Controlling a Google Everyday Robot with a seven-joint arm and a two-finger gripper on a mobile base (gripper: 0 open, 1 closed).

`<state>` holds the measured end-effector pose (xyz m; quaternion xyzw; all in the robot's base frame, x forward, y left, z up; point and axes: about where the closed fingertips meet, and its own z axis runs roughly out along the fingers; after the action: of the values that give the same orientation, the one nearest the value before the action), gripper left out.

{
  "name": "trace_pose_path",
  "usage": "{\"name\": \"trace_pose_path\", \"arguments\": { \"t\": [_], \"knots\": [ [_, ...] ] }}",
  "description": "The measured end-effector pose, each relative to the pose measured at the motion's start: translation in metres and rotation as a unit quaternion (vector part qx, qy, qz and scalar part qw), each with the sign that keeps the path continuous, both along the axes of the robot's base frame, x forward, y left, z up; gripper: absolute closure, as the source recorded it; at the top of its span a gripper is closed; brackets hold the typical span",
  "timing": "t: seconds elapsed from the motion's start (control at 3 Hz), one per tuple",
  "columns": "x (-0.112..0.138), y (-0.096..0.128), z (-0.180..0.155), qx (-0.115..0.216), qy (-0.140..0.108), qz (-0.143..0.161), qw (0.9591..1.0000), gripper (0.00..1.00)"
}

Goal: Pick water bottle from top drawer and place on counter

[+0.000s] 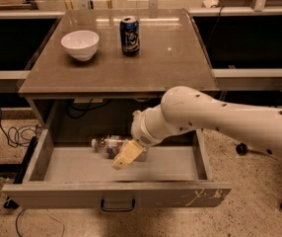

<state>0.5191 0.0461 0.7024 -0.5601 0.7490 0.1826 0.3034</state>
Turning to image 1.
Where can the white ceramic bowl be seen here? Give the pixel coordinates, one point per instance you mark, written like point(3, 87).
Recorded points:
point(81, 45)

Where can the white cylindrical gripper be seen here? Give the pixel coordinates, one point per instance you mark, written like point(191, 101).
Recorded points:
point(140, 130)

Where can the black drawer handle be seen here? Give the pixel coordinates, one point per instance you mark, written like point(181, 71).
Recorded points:
point(117, 206)

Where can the dark blue soda can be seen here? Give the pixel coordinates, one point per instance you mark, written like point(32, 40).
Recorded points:
point(129, 35)

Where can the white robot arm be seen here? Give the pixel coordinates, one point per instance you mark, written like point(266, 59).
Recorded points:
point(184, 109)

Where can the open grey top drawer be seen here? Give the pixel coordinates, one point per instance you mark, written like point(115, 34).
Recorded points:
point(72, 175)

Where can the grey cabinet with counter top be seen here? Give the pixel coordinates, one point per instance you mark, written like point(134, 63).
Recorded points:
point(76, 100)

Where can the clear plastic water bottle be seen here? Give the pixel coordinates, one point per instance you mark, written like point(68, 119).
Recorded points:
point(109, 144)

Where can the black bar beside drawer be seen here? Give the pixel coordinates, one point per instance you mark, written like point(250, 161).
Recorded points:
point(22, 169)

